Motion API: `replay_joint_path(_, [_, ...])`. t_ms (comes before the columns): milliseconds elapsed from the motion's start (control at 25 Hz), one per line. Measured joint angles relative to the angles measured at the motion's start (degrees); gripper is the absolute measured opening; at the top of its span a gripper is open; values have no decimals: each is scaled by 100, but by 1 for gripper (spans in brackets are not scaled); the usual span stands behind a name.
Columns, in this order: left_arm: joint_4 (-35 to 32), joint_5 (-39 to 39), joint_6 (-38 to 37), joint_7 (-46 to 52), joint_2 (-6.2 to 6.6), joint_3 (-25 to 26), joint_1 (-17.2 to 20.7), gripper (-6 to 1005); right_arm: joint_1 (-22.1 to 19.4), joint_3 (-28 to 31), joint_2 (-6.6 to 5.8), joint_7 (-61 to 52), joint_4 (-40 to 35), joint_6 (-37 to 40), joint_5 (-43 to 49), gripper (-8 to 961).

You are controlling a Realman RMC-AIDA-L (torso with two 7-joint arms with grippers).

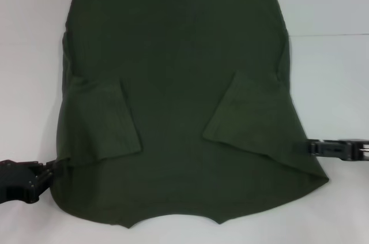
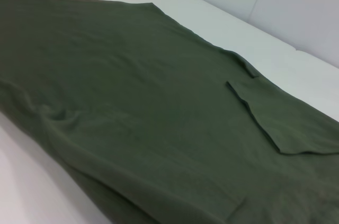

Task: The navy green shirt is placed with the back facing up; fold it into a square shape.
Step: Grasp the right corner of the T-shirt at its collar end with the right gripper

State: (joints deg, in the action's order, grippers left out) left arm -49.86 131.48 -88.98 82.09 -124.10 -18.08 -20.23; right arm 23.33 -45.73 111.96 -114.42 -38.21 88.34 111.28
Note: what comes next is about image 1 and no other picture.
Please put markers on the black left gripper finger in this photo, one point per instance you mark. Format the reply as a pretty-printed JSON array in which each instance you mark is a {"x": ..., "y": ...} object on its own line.
[
  {"x": 59, "y": 164},
  {"x": 54, "y": 174}
]

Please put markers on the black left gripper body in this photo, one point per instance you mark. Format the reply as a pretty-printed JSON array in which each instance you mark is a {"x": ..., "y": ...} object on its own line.
[{"x": 17, "y": 182}]

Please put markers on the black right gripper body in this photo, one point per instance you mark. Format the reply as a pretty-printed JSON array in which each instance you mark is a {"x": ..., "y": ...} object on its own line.
[{"x": 343, "y": 148}]

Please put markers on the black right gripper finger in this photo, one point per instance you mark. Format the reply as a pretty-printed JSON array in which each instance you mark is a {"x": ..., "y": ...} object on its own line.
[{"x": 304, "y": 147}]

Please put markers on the dark green shirt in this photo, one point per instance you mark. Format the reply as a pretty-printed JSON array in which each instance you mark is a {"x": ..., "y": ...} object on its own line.
[{"x": 178, "y": 68}]

